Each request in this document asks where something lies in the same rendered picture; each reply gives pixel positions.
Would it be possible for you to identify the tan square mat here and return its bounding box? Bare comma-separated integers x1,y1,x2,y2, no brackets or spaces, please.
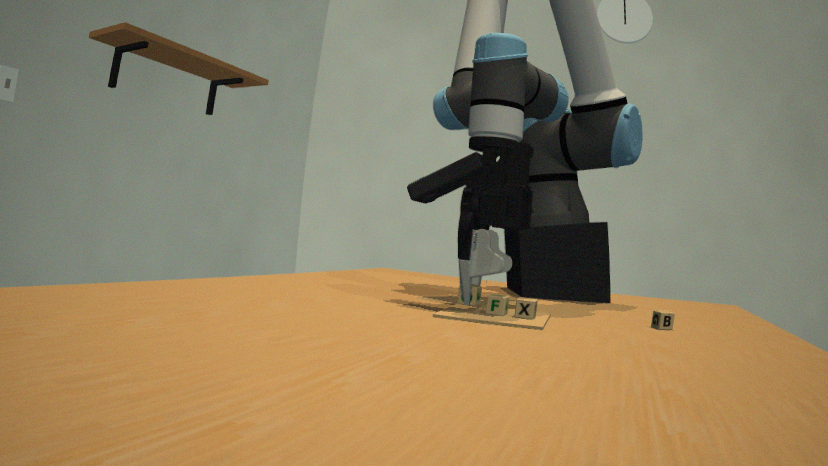
432,304,551,330

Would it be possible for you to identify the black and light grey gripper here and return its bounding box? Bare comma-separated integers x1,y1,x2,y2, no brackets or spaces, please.
458,136,533,306

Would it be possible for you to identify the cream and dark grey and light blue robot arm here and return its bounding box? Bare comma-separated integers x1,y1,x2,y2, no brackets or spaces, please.
407,0,643,227

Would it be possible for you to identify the beige letter block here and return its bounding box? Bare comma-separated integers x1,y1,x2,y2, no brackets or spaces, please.
651,310,675,330
458,285,482,306
514,297,538,320
485,294,510,316

